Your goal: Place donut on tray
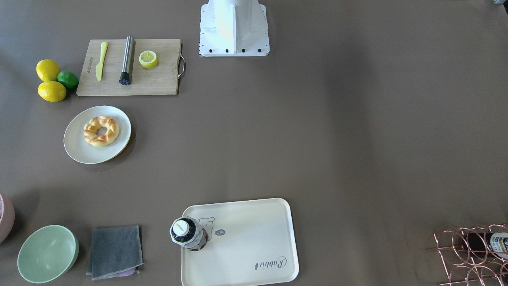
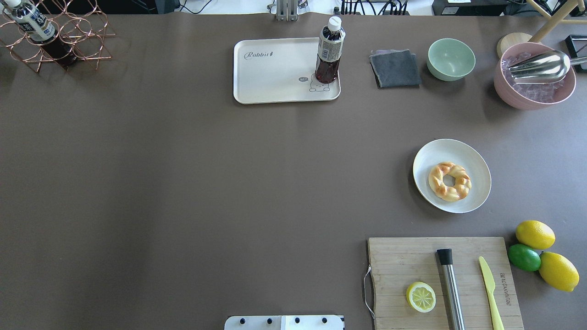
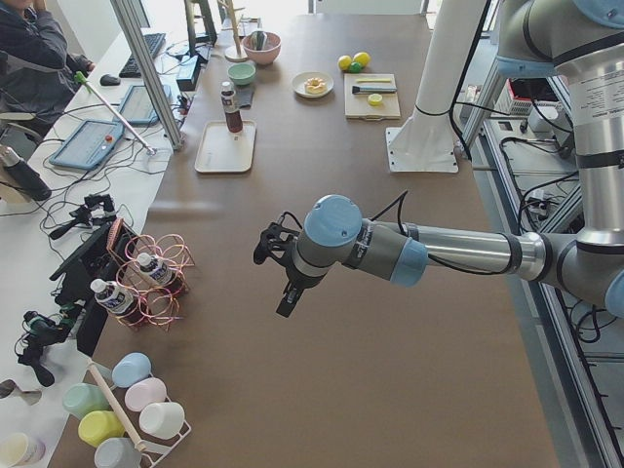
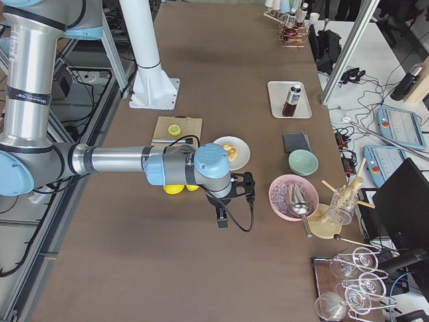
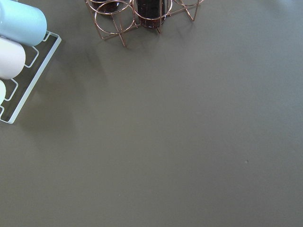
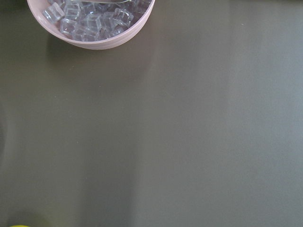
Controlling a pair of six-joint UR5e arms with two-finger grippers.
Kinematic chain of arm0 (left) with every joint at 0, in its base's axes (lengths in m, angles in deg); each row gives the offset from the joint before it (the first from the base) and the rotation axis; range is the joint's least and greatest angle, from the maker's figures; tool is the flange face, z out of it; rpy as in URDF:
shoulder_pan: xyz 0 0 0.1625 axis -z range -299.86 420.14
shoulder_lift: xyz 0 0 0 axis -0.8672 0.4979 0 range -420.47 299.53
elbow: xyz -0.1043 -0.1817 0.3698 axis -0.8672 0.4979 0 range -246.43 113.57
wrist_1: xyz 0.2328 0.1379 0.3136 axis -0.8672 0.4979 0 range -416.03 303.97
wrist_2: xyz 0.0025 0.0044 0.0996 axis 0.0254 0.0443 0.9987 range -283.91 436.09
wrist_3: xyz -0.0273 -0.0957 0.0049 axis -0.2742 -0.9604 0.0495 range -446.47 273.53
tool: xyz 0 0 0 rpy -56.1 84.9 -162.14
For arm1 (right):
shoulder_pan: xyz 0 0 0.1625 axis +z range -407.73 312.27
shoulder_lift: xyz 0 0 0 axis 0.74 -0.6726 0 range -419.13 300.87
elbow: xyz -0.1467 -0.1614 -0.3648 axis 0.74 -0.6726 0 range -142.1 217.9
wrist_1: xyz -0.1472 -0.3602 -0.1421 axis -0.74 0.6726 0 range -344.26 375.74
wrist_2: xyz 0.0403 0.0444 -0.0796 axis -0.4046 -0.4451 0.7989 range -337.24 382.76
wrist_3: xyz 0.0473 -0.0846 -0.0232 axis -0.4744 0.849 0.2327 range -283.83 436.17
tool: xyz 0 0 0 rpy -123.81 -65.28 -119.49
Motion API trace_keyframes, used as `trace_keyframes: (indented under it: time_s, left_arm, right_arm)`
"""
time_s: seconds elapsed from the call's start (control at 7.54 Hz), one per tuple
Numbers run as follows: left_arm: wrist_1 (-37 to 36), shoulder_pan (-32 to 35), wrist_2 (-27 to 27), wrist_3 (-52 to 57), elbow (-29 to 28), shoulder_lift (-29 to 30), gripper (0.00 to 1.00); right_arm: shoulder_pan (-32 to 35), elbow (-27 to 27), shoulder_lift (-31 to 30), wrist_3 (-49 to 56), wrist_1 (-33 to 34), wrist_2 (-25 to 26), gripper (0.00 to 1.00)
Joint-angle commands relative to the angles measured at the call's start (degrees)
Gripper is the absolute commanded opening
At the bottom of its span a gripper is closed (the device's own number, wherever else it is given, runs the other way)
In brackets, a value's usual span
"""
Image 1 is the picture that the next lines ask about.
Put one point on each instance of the white round plate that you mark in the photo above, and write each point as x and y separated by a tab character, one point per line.
83	152

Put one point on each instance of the dark tea bottle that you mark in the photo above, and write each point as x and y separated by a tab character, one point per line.
188	233

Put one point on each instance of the copper wire bottle rack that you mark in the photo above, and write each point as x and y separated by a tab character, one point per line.
461	267

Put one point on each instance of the half lemon slice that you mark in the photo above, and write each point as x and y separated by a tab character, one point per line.
148	59

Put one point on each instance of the pink ice bowl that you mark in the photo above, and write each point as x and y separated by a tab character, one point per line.
7	216

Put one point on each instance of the yellow plastic knife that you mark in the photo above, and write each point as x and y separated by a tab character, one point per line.
99	66

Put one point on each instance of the cream rabbit tray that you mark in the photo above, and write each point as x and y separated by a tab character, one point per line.
250	243

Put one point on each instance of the steel cylindrical muddler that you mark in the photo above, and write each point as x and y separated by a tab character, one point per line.
128	59

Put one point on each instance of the braided glazed donut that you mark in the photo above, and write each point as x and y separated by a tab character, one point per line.
93	126

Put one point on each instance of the bottle lying in rack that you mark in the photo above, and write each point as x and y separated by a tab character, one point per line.
486	244

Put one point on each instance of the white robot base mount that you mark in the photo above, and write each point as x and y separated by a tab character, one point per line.
233	28

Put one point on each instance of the yellow lemon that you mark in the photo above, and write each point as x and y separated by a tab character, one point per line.
47	70
52	91

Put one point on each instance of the grey folded cloth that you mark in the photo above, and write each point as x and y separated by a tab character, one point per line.
115	252

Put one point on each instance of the yellow lemon upper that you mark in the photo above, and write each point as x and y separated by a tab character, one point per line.
47	70

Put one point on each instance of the wooden cutting board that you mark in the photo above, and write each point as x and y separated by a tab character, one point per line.
160	80

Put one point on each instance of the mint green bowl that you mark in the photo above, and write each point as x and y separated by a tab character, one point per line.
47	254

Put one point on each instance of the green lime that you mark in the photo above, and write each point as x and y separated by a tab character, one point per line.
68	79

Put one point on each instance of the yellow lemon lower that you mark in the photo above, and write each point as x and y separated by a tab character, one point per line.
52	91

